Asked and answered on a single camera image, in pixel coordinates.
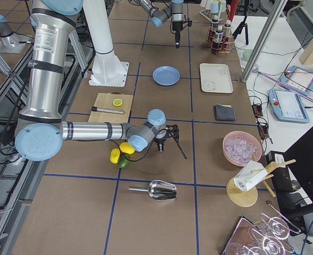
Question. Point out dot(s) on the wooden round stand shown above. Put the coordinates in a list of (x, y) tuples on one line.
[(249, 198)]

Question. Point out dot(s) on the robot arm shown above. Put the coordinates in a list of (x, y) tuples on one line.
[(173, 10), (41, 129)]

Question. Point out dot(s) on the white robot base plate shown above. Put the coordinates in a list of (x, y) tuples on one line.
[(108, 71)]

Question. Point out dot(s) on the clear glassware set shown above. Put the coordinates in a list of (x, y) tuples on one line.
[(267, 236)]

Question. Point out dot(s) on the dark tea bottle left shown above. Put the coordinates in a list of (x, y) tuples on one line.
[(219, 37)]

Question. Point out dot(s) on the pink bowl of ice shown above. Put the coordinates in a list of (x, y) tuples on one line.
[(240, 147)]

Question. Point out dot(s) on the copper wire bottle rack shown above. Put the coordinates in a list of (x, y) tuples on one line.
[(227, 46)]

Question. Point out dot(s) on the cream bear tray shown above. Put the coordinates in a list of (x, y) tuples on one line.
[(215, 78)]

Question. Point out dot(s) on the white carton on stand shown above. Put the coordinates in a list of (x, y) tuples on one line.
[(250, 175)]

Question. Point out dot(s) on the blue teach pendant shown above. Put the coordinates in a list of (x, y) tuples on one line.
[(287, 106), (298, 79)]

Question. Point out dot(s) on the steel ice scoop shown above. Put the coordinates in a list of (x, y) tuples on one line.
[(158, 190)]

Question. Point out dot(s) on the whole yellow lemon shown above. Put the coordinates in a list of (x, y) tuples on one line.
[(126, 148)]

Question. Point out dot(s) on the dark tea bottle back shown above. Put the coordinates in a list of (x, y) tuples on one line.
[(215, 22)]

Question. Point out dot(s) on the green lime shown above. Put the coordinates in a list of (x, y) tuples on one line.
[(124, 161)]

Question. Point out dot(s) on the wooden cutting board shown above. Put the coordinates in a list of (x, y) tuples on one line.
[(105, 100)]

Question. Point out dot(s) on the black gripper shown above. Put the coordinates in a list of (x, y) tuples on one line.
[(160, 143), (176, 27)]

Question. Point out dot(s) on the lemon half slice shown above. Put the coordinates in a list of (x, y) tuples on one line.
[(117, 102)]

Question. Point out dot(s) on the grey folded cloth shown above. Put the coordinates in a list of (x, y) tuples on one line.
[(224, 113)]

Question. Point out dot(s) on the blue teach pendant near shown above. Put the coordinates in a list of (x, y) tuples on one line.
[(287, 106)]

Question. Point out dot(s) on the steel knife handle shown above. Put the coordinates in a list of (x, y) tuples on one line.
[(106, 110)]

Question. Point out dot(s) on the blue teach pendant far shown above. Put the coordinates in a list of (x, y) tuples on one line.
[(298, 79)]

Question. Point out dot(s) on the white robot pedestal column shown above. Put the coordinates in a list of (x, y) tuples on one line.
[(97, 20)]

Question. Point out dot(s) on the blue round plate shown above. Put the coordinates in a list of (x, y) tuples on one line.
[(166, 75)]

